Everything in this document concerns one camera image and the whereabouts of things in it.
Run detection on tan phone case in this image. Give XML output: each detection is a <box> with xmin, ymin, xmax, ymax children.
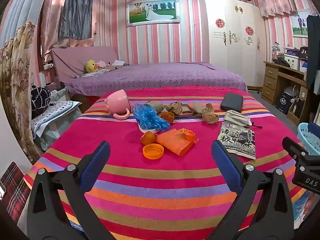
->
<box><xmin>175</xmin><ymin>102</ymin><xmax>208</xmax><ymax>119</ymax></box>

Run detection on orange plastic bag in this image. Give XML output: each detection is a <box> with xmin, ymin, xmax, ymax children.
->
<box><xmin>156</xmin><ymin>128</ymin><xmax>199</xmax><ymax>157</ymax></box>

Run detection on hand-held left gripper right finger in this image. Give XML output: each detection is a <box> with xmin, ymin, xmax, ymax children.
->
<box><xmin>207</xmin><ymin>140</ymin><xmax>294</xmax><ymax>240</ymax></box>

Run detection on orange bottle cap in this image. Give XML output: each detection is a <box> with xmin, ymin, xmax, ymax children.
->
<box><xmin>142</xmin><ymin>144</ymin><xmax>165</xmax><ymax>159</ymax></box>

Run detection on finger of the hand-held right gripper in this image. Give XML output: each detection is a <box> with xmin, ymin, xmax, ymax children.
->
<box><xmin>282</xmin><ymin>137</ymin><xmax>310</xmax><ymax>167</ymax></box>
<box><xmin>308</xmin><ymin>122</ymin><xmax>320</xmax><ymax>137</ymax></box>

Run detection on white wardrobe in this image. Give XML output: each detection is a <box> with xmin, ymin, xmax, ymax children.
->
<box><xmin>200</xmin><ymin>0</ymin><xmax>267</xmax><ymax>88</ymax></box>

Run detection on blue plastic basket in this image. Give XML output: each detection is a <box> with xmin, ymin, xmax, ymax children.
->
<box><xmin>297</xmin><ymin>122</ymin><xmax>320</xmax><ymax>155</ymax></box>

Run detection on purple bedspread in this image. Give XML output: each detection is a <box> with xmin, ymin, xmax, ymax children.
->
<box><xmin>66</xmin><ymin>62</ymin><xmax>248</xmax><ymax>98</ymax></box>

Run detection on plaid cloth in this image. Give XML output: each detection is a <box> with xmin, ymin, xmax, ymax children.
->
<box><xmin>0</xmin><ymin>162</ymin><xmax>32</xmax><ymax>223</ymax></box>

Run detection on grey pouch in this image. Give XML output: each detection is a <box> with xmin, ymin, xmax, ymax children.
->
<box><xmin>224</xmin><ymin>110</ymin><xmax>263</xmax><ymax>129</ymax></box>

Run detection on polka dot cushion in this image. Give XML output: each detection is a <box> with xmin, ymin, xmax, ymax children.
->
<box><xmin>31</xmin><ymin>101</ymin><xmax>82</xmax><ymax>130</ymax></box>

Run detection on wooden desk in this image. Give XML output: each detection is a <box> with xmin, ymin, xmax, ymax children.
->
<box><xmin>261</xmin><ymin>60</ymin><xmax>309</xmax><ymax>125</ymax></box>

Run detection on pink covered headboard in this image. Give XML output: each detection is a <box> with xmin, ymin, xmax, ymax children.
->
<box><xmin>51</xmin><ymin>46</ymin><xmax>119</xmax><ymax>83</ymax></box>

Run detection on pink mug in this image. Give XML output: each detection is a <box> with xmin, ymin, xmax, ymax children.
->
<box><xmin>105</xmin><ymin>89</ymin><xmax>132</xmax><ymax>120</ymax></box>

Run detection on yellow duck plush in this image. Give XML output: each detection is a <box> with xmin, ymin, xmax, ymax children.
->
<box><xmin>85</xmin><ymin>60</ymin><xmax>98</xmax><ymax>73</ymax></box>

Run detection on floral landscape curtain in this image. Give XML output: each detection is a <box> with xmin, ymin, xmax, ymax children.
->
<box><xmin>0</xmin><ymin>21</ymin><xmax>43</xmax><ymax>163</ymax></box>

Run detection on shiny pink curtain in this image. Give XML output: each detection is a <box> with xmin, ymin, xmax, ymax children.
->
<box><xmin>40</xmin><ymin>0</ymin><xmax>100</xmax><ymax>63</ymax></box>

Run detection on brown paper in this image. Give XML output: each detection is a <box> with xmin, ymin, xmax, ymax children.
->
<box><xmin>165</xmin><ymin>101</ymin><xmax>183</xmax><ymax>114</ymax></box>
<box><xmin>202</xmin><ymin>103</ymin><xmax>219</xmax><ymax>125</ymax></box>

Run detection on grey curtain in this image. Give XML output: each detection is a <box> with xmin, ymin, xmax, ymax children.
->
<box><xmin>59</xmin><ymin>0</ymin><xmax>94</xmax><ymax>40</ymax></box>

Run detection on blue plastic bag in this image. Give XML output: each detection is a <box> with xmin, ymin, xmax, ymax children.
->
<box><xmin>132</xmin><ymin>104</ymin><xmax>171</xmax><ymax>131</ymax></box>

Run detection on black wallet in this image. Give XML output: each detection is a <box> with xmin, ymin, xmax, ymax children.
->
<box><xmin>220</xmin><ymin>93</ymin><xmax>244</xmax><ymax>113</ymax></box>

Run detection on white storage box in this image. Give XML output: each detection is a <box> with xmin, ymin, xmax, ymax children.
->
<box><xmin>284</xmin><ymin>54</ymin><xmax>300</xmax><ymax>70</ymax></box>

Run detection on dark blue box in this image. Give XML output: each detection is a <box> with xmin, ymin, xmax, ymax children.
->
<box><xmin>275</xmin><ymin>92</ymin><xmax>292</xmax><ymax>115</ymax></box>

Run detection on black and white snack packet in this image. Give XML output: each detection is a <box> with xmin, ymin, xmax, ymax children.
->
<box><xmin>216</xmin><ymin>124</ymin><xmax>257</xmax><ymax>160</ymax></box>

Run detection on striped blanket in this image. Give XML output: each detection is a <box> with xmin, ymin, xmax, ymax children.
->
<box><xmin>24</xmin><ymin>86</ymin><xmax>308</xmax><ymax>240</ymax></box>

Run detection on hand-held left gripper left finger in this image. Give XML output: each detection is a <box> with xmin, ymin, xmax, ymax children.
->
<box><xmin>27</xmin><ymin>141</ymin><xmax>116</xmax><ymax>240</ymax></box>

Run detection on framed wedding photo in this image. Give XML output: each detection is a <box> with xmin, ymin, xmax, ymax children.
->
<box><xmin>126</xmin><ymin>0</ymin><xmax>180</xmax><ymax>27</ymax></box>

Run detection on desk lamp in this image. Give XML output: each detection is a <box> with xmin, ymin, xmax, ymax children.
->
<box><xmin>271</xmin><ymin>42</ymin><xmax>280</xmax><ymax>62</ymax></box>

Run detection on dark hanging clothes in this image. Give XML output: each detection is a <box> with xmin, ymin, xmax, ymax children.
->
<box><xmin>306</xmin><ymin>15</ymin><xmax>320</xmax><ymax>93</ymax></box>

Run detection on black and white patterned bag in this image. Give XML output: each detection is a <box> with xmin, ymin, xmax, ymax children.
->
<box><xmin>31</xmin><ymin>85</ymin><xmax>52</xmax><ymax>117</ymax></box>

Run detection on small framed photo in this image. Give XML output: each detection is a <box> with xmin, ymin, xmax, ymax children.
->
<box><xmin>290</xmin><ymin>9</ymin><xmax>310</xmax><ymax>38</ymax></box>

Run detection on tangerine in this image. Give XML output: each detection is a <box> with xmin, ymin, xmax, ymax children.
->
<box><xmin>160</xmin><ymin>111</ymin><xmax>175</xmax><ymax>124</ymax></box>
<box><xmin>140</xmin><ymin>131</ymin><xmax>158</xmax><ymax>145</ymax></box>

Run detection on black cloth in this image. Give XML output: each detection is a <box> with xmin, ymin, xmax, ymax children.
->
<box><xmin>272</xmin><ymin>56</ymin><xmax>290</xmax><ymax>68</ymax></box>

